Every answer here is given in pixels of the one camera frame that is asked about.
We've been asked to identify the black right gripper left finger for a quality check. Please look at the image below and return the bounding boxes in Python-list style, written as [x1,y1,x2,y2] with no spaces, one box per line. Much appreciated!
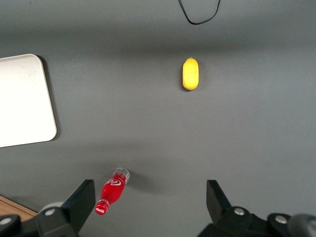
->
[36,179,96,237]

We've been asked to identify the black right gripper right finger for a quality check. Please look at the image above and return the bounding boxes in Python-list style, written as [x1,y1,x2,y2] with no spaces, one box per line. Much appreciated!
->
[197,180,272,237]

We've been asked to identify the beige rectangular tray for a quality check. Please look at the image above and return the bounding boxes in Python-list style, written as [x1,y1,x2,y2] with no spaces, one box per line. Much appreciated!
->
[0,53,57,148]

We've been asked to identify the red cola bottle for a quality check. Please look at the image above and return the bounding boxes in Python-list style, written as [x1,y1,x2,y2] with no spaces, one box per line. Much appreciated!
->
[95,167,131,216]

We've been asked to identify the wooden drawer cabinet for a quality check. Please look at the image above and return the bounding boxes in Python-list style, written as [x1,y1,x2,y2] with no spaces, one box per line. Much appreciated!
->
[0,195,35,219]

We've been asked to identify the yellow lemon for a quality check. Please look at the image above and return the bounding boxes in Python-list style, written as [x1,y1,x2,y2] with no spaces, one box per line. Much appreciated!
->
[182,57,199,91]

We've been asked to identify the looped thin black cable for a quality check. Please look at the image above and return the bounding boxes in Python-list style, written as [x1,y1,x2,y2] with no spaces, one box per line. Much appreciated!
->
[178,0,222,25]

